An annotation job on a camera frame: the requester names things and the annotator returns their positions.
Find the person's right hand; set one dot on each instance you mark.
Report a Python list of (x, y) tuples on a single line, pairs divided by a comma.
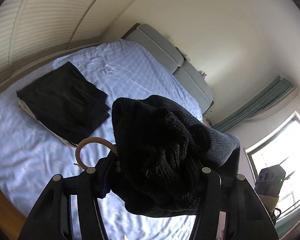
[(268, 202)]

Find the stack of folded dark clothes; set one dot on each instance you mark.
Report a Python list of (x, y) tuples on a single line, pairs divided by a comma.
[(65, 105)]

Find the small pink toy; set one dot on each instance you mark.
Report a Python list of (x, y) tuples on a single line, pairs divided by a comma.
[(203, 74)]

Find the dark knitted sweater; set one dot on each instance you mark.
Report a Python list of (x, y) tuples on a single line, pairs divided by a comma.
[(160, 155)]

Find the window with metal bars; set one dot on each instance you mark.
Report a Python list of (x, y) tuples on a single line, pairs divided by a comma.
[(285, 150)]

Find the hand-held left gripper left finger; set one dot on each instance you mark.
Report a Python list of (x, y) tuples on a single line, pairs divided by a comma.
[(100, 176)]

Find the green curtain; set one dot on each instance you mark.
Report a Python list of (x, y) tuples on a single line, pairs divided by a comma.
[(260, 102)]

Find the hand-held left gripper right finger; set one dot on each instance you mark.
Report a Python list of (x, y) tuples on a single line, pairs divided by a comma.
[(211, 188)]

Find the bed with blue checked sheet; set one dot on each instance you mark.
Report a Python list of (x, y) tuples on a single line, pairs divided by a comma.
[(130, 75)]

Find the grey padded headboard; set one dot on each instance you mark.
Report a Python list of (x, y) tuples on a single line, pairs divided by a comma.
[(165, 52)]

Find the white slatted wardrobe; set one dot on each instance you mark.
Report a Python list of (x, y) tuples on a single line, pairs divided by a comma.
[(47, 17)]

